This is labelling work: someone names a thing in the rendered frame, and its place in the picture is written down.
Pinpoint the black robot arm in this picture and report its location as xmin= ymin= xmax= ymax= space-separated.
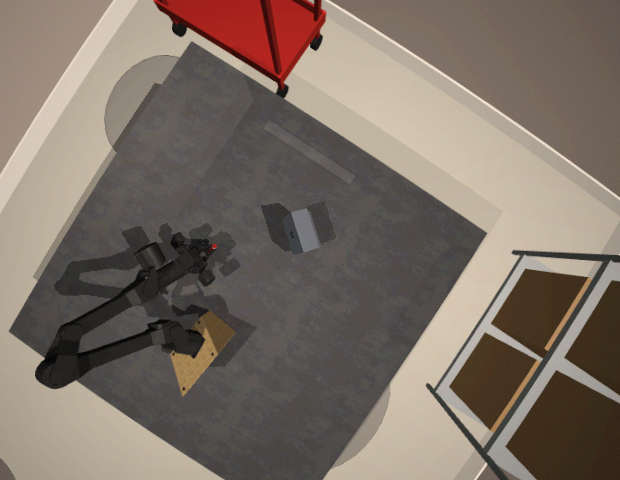
xmin=35 ymin=242 xmax=205 ymax=389

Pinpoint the grey panel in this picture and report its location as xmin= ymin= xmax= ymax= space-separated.
xmin=282 ymin=208 xmax=321 ymax=255

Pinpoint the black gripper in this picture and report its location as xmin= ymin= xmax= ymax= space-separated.
xmin=168 ymin=232 xmax=216 ymax=287

